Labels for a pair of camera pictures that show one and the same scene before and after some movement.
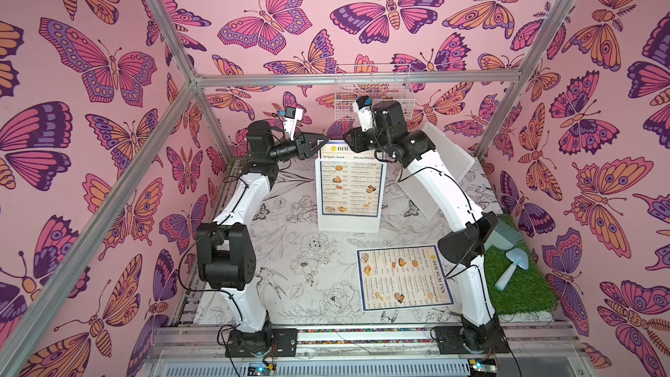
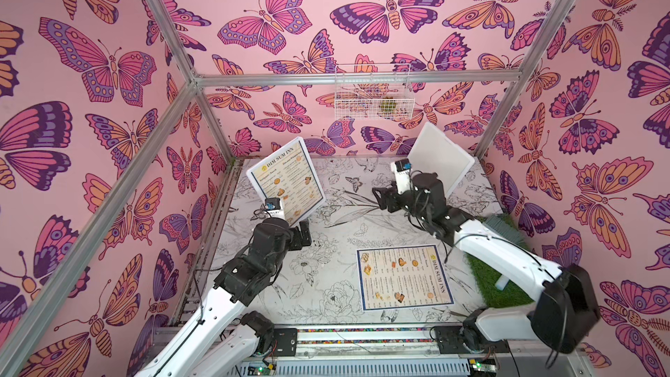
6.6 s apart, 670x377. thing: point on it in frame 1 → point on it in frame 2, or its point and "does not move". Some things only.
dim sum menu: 402,277 does not move
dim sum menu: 352,183 → 289,175
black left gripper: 301,146 → 297,243
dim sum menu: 351,195 → 289,174
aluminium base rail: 201,351 does not move
